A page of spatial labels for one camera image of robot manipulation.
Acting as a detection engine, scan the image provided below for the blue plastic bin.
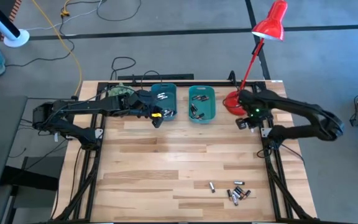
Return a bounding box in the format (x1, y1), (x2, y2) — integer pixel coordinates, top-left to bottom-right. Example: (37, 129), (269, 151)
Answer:
(149, 82), (178, 122)

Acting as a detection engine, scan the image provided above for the green plastic bin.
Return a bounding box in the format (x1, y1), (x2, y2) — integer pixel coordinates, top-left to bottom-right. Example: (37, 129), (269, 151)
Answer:
(188, 85), (217, 124)

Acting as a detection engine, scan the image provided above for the green succulent in patterned pot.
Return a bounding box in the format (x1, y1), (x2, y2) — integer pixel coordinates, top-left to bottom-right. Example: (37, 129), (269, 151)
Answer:
(108, 82), (136, 97)

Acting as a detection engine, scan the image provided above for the red desk lamp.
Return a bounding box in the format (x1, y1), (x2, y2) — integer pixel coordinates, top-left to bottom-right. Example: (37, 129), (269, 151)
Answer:
(222, 0), (289, 116)

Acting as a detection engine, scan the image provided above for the yellow power plug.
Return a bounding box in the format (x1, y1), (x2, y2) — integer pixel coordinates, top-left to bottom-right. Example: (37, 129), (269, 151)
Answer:
(60, 0), (71, 18)

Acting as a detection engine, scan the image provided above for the white pole with round base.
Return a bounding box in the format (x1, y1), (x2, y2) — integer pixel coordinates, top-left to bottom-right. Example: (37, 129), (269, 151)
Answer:
(0, 0), (30, 49)

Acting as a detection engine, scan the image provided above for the dark grey desk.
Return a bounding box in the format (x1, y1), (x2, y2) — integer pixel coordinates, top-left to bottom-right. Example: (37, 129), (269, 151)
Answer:
(0, 95), (29, 191)

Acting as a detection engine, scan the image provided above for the orange black striped tape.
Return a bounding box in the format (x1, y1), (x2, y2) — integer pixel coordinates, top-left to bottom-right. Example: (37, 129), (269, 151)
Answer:
(1, 0), (23, 23)

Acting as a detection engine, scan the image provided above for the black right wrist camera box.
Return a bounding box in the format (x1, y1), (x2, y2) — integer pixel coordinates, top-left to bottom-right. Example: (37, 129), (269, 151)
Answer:
(235, 117), (249, 131)

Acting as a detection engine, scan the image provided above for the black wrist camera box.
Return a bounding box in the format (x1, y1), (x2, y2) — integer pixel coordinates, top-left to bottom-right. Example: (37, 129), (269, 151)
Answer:
(152, 116), (165, 129)
(235, 117), (249, 131)

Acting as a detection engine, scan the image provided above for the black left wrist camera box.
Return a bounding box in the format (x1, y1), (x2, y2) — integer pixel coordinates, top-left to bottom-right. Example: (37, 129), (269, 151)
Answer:
(152, 116), (165, 129)

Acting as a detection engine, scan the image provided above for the black left wrist camera cable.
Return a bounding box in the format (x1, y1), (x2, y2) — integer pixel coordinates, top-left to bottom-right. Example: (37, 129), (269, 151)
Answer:
(140, 70), (163, 93)

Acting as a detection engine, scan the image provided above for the black aluminium table frame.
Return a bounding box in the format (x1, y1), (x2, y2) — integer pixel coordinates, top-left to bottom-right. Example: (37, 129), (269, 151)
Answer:
(53, 80), (318, 224)

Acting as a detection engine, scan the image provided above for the black floor cable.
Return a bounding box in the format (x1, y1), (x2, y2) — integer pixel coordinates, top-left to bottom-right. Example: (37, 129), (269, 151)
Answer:
(3, 14), (77, 70)
(109, 56), (137, 81)
(96, 0), (142, 22)

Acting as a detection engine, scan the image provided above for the yellow power cable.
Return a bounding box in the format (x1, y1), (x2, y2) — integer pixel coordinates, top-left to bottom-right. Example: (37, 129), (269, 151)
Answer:
(30, 0), (83, 94)

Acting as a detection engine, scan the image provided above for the grey floor cable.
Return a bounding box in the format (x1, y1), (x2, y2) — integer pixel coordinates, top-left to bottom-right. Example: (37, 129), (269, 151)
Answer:
(23, 0), (107, 32)

